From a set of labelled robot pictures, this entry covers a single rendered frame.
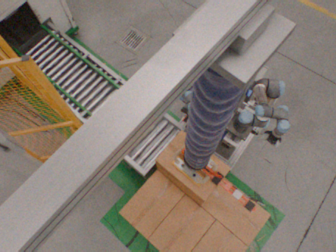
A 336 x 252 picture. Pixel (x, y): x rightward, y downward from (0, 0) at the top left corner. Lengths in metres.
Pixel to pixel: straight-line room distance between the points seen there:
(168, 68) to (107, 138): 0.23
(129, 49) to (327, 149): 3.07
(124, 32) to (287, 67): 2.47
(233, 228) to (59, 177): 2.65
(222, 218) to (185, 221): 0.38
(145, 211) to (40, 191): 2.51
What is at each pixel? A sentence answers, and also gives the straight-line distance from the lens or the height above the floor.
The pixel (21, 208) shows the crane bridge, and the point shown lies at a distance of 0.71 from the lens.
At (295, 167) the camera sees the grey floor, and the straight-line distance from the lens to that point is 4.09.
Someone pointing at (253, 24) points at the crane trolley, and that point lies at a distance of 0.98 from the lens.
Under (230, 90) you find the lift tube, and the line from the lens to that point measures 1.21.
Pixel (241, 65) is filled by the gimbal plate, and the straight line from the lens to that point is 0.98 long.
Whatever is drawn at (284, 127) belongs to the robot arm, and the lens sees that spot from 2.07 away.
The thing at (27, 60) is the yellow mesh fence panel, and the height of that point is 2.10.
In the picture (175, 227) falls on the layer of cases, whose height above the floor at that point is 0.54.
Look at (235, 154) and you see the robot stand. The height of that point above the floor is 0.23.
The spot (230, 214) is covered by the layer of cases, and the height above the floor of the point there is 0.54.
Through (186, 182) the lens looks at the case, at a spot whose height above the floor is 0.94.
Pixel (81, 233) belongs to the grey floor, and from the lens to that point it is 3.84.
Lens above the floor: 3.68
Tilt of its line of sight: 69 degrees down
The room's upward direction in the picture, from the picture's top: 3 degrees counter-clockwise
